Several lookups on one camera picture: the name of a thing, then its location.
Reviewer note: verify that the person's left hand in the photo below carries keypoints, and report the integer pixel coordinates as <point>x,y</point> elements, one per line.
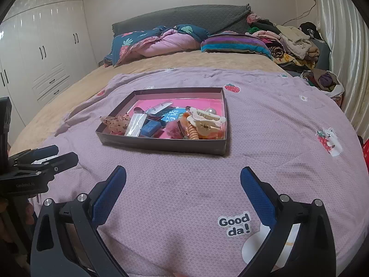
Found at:
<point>28,214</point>

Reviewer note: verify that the blue and pink quilt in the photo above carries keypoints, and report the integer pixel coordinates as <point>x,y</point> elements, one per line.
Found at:
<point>164,44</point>

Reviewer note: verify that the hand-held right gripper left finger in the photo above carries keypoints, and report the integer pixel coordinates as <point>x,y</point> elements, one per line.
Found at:
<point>108,197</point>

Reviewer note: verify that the striped pillow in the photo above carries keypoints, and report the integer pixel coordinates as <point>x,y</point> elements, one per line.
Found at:
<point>233,44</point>

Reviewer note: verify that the shallow cardboard box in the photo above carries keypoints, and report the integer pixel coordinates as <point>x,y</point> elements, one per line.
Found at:
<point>161,147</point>

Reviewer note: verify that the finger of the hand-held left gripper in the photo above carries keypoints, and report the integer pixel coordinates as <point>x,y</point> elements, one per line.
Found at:
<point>46,151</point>
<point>63,163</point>

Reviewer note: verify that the grey cushion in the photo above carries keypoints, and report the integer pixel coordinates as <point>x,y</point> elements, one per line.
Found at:
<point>323,53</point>

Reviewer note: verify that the pink pom-pom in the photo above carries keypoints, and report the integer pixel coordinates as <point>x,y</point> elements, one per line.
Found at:
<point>173,129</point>

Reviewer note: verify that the pink book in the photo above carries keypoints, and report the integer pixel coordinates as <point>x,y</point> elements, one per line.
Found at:
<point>199,104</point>

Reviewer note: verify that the clear plastic packet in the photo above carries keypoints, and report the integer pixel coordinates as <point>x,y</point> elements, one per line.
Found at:
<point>135,124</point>

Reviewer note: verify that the brown spotted bow clip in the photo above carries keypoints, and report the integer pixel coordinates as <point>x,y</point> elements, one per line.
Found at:
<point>115,124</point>

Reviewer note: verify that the beige butterfly hair claw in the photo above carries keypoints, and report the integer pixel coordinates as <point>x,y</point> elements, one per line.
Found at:
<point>206,132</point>

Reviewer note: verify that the blue rectangular hair clip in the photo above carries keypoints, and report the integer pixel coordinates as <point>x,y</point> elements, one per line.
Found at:
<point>151,127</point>

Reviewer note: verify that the beige bedspread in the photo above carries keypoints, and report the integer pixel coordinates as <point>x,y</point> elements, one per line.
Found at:
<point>86,86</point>

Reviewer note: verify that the red cloth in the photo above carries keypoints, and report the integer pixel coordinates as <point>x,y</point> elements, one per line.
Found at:
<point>366,153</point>

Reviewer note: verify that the pile of clothes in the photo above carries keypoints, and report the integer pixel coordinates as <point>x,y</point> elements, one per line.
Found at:
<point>297,41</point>

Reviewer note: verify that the white wardrobe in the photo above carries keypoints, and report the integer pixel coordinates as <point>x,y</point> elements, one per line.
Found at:
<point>52,34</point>

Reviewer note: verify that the bag of clothes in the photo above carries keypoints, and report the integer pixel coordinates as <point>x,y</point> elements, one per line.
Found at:
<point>323,80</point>

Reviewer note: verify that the grey quilted headboard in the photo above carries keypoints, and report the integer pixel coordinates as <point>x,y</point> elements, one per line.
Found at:
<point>187,17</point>

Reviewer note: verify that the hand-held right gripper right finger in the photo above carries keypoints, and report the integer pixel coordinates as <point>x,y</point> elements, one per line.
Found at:
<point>258,197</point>

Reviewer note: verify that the shiny white curtain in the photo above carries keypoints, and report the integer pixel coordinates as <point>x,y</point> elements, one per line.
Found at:
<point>346,49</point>

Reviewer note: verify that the silver hair clip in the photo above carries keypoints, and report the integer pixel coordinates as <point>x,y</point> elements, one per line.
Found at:
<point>160,107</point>

